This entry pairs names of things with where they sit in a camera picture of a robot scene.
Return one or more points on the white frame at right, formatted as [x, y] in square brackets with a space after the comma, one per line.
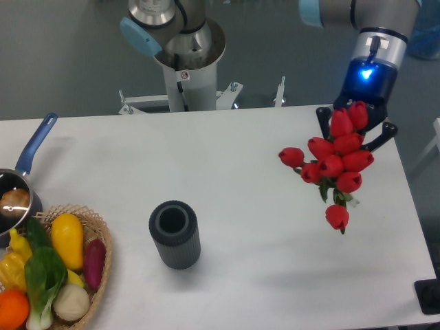
[426, 156]

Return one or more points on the yellow lemon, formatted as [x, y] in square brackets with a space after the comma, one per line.
[74, 279]

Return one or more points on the blue handled saucepan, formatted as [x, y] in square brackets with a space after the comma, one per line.
[18, 178]

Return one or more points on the orange fruit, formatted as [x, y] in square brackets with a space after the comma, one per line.
[15, 309]

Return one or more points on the woven bamboo basket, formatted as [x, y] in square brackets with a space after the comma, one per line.
[94, 227]

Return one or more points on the black box at table edge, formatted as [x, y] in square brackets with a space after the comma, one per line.
[428, 296]

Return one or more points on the yellow bell pepper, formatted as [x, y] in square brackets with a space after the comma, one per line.
[13, 263]

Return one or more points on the yellow squash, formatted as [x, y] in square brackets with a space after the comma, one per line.
[67, 239]

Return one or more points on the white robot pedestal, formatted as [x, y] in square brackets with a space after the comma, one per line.
[189, 65]

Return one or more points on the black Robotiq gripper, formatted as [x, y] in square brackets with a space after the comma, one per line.
[371, 83]

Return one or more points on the blue translucent container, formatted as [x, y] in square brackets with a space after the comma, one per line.
[424, 41]

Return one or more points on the white garlic bulb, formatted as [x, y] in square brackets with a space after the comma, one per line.
[71, 303]

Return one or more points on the purple eggplant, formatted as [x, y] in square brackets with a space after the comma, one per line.
[94, 263]

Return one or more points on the green bok choy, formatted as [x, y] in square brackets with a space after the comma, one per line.
[45, 273]

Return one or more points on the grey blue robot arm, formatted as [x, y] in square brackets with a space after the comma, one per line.
[384, 26]

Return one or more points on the red tulip bouquet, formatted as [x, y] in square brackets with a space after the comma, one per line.
[338, 161]

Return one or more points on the green cucumber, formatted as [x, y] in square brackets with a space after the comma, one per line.
[36, 234]

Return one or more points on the dark grey ribbed vase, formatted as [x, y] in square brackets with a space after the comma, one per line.
[174, 229]

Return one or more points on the brown bun in pan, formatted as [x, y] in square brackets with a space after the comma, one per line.
[15, 203]

